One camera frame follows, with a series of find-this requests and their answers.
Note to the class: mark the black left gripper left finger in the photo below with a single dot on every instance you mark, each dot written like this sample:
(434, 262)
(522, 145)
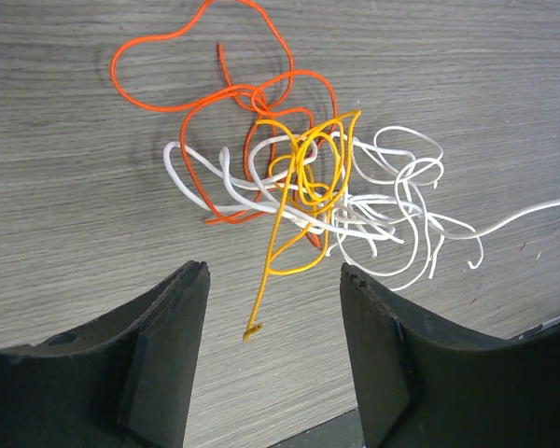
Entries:
(123, 379)

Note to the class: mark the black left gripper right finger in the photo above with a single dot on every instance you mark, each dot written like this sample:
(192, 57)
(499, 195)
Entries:
(422, 380)

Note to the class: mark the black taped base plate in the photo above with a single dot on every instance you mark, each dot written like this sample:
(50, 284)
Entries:
(342, 431)

